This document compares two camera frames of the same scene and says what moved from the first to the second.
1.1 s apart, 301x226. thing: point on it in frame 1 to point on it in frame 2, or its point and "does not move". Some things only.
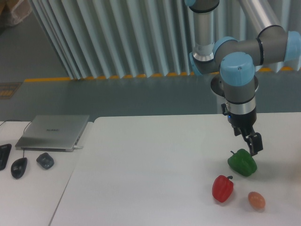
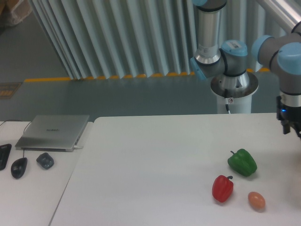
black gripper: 244,121 to 287,113
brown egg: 257,199 does not move
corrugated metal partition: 97,39 does not move
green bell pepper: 242,162 does not move
